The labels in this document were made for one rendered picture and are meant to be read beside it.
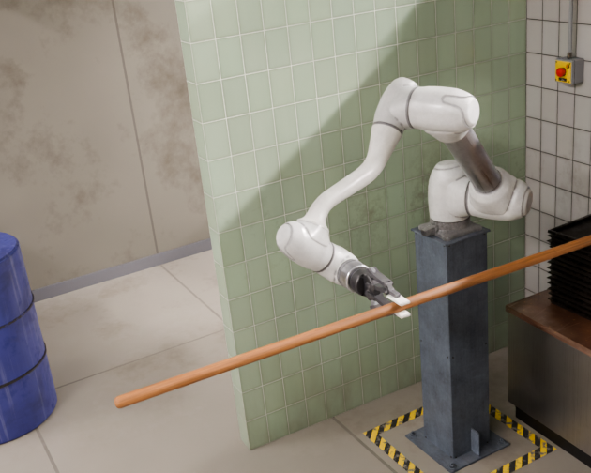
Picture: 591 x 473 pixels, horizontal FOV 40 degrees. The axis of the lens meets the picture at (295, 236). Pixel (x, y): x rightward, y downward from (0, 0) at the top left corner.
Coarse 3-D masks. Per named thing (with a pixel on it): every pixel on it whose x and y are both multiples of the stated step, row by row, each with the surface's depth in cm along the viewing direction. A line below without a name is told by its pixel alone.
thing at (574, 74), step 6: (558, 60) 349; (564, 60) 346; (570, 60) 343; (576, 60) 343; (582, 60) 344; (558, 66) 349; (564, 66) 346; (570, 66) 343; (576, 66) 344; (582, 66) 345; (570, 72) 344; (576, 72) 345; (582, 72) 346; (558, 78) 351; (564, 78) 348; (570, 78) 345; (576, 78) 346; (582, 78) 347
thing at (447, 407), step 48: (432, 240) 315; (480, 240) 316; (480, 288) 324; (432, 336) 334; (480, 336) 332; (432, 384) 344; (480, 384) 340; (432, 432) 354; (480, 432) 349; (528, 432) 359
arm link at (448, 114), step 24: (432, 96) 250; (456, 96) 248; (432, 120) 251; (456, 120) 247; (456, 144) 263; (480, 144) 272; (480, 168) 277; (480, 192) 292; (504, 192) 290; (528, 192) 294; (480, 216) 304; (504, 216) 297
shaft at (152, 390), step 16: (576, 240) 248; (528, 256) 241; (544, 256) 242; (480, 272) 235; (496, 272) 235; (432, 288) 229; (448, 288) 229; (464, 288) 232; (416, 304) 225; (352, 320) 217; (368, 320) 218; (304, 336) 211; (320, 336) 213; (256, 352) 206; (272, 352) 207; (208, 368) 201; (224, 368) 202; (160, 384) 196; (176, 384) 197; (128, 400) 192
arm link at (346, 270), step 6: (342, 264) 243; (348, 264) 242; (354, 264) 241; (360, 264) 241; (342, 270) 242; (348, 270) 240; (354, 270) 240; (342, 276) 241; (348, 276) 239; (342, 282) 242; (348, 282) 240; (348, 288) 241
